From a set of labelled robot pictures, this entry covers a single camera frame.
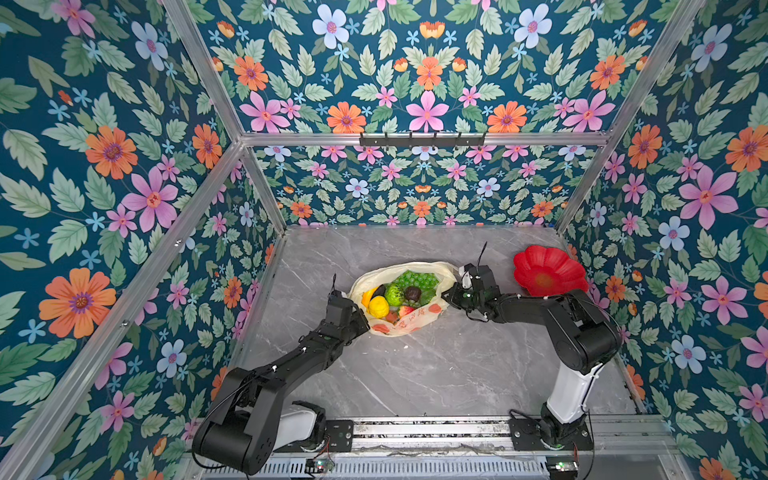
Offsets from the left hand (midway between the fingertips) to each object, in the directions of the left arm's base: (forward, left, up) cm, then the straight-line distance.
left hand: (371, 310), depth 89 cm
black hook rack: (+43, -18, +29) cm, 55 cm away
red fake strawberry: (+1, -10, -2) cm, 11 cm away
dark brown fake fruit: (+7, -13, -3) cm, 15 cm away
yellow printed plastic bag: (+7, -1, +4) cm, 8 cm away
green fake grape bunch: (+10, -16, -4) cm, 19 cm away
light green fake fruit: (+6, -7, -1) cm, 9 cm away
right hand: (+7, -22, -3) cm, 23 cm away
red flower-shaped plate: (+15, -64, -8) cm, 66 cm away
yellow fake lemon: (+2, -2, -2) cm, 4 cm away
